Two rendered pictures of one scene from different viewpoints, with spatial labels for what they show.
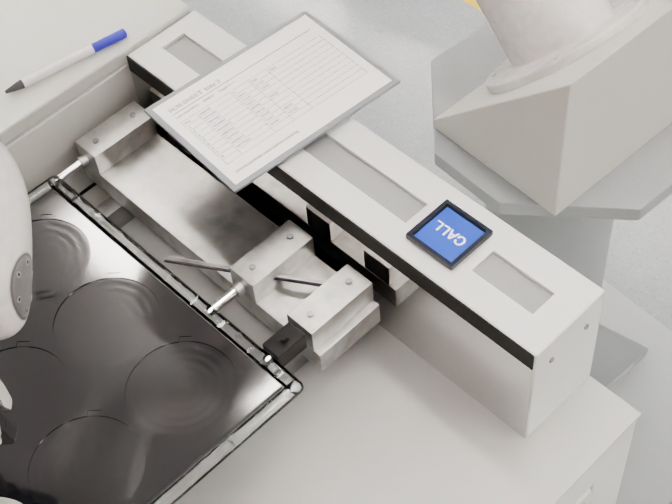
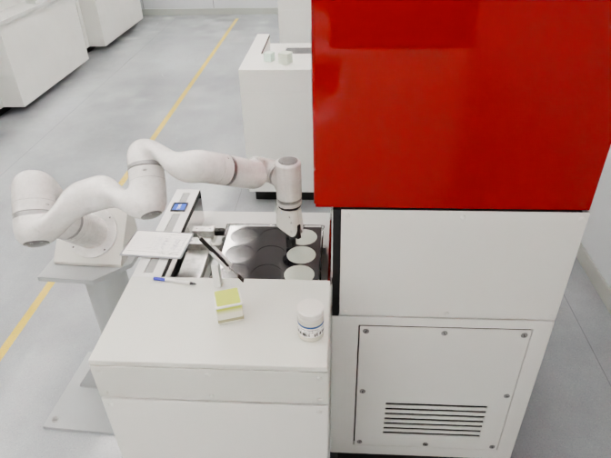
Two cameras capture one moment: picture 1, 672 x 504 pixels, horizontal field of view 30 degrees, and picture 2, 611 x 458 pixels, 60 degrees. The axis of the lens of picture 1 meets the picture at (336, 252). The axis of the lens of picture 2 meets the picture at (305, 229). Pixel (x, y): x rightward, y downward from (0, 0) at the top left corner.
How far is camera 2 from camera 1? 215 cm
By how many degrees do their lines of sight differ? 85
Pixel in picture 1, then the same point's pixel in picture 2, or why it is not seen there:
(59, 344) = (252, 255)
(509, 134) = (129, 233)
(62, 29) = (161, 293)
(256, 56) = (145, 253)
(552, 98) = not seen: hidden behind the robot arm
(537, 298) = (185, 194)
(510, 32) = (102, 228)
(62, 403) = (265, 247)
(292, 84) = (151, 243)
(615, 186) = not seen: hidden behind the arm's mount
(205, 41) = (144, 267)
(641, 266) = (38, 408)
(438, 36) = not seen: outside the picture
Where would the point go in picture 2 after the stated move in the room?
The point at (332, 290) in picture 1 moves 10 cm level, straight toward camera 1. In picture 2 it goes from (201, 229) to (222, 217)
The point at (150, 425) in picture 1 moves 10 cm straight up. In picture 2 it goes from (255, 234) to (254, 212)
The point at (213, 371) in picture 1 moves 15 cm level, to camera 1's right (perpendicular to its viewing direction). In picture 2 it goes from (235, 234) to (210, 220)
